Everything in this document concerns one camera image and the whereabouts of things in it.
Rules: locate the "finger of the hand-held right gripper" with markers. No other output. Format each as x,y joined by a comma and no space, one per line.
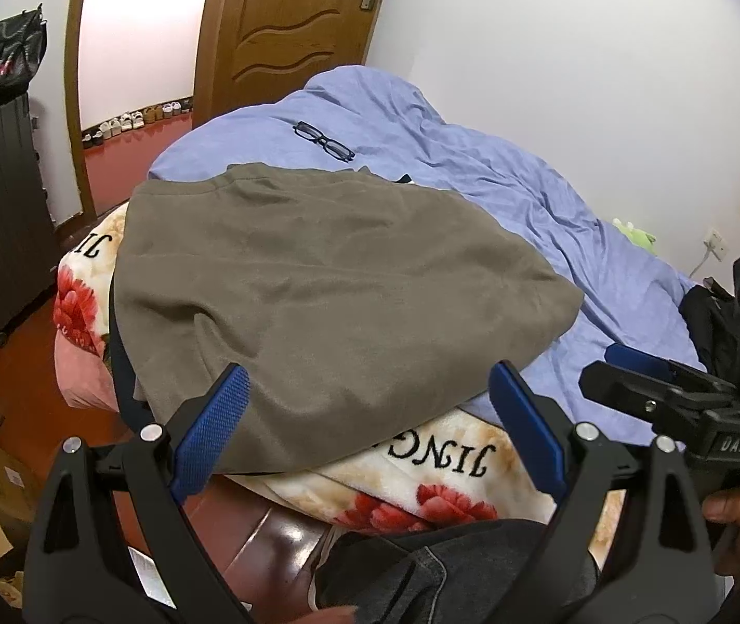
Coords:
636,359
643,396

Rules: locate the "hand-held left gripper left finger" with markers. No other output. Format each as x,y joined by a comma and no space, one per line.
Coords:
214,422

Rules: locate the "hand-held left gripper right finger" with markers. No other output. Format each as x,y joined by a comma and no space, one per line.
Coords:
526,422

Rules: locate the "olive fleece zip jacket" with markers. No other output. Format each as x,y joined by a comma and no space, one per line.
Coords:
318,292

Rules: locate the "black garment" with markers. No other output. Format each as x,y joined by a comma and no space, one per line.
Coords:
701,325

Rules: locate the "green plush toy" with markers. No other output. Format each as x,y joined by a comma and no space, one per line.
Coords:
639,237

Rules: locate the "floral printed blanket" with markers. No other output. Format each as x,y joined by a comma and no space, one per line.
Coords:
344,487

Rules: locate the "person's left leg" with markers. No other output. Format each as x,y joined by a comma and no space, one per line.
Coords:
461,572

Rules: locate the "light blue bed sheet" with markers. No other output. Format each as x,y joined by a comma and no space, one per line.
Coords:
474,175

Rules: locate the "black ribbed suitcase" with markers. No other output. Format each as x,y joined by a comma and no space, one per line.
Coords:
0,221

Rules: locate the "black eyeglasses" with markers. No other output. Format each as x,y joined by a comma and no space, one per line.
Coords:
342,151

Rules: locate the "row of shoes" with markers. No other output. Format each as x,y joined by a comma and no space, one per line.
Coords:
126,122

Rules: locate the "wooden door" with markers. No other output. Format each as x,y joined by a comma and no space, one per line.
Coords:
279,26

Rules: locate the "white wall socket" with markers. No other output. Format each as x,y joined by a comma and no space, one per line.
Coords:
716,242

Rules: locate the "wooden door frame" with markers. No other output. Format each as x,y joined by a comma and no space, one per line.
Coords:
74,110

